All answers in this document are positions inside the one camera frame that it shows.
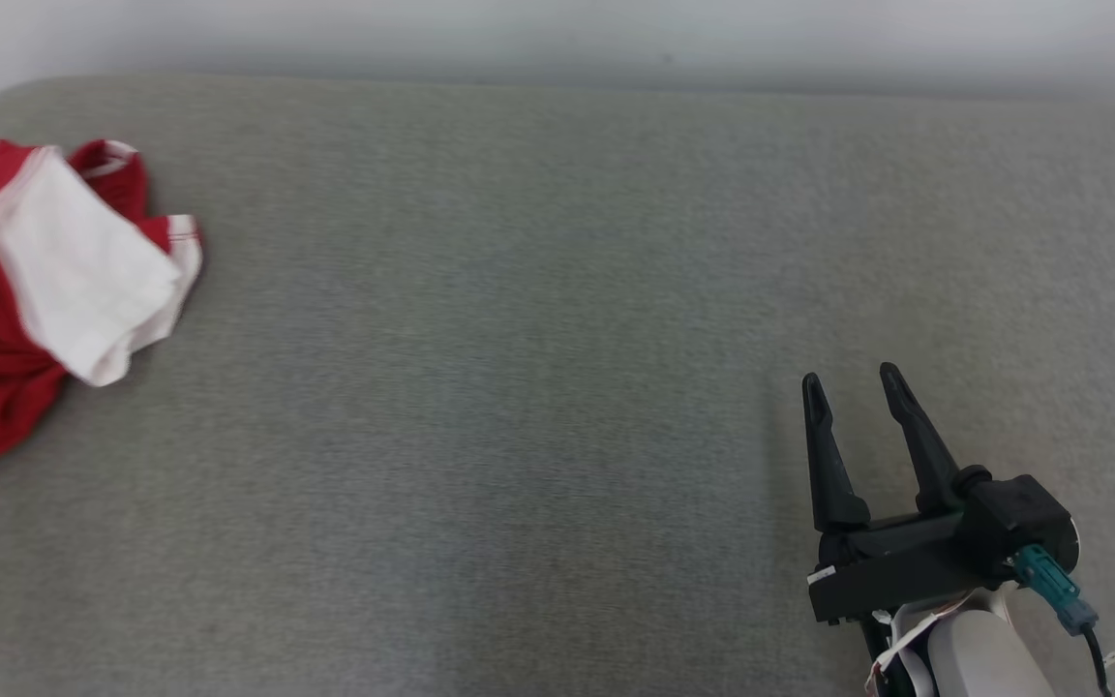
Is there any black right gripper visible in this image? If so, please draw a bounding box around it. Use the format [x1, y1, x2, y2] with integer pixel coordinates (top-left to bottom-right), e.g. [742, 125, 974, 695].
[802, 363, 994, 625]

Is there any red number 23 basketball jersey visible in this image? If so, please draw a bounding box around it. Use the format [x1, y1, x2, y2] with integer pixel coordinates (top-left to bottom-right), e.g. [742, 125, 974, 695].
[0, 138, 203, 388]

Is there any teal plug black camera cable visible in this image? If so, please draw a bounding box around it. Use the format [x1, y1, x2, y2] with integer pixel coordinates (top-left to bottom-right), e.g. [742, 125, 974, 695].
[1010, 542, 1115, 697]

